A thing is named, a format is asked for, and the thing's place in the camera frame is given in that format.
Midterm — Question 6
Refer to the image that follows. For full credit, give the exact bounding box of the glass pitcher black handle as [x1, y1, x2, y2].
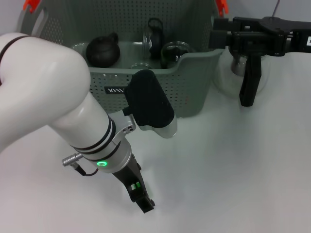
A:
[213, 46, 273, 108]

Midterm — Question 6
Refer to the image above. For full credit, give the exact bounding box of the dark clay teapot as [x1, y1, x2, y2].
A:
[86, 32, 121, 68]

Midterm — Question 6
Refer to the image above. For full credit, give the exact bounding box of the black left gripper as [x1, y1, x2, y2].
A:
[112, 154, 156, 214]

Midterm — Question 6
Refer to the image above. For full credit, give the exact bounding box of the grey left gripper cable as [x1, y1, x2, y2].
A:
[62, 152, 101, 176]

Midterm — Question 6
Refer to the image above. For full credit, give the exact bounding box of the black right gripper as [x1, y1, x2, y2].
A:
[209, 16, 311, 58]

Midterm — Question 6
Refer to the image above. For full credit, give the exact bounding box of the grey perforated storage bin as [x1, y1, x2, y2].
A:
[18, 0, 230, 118]

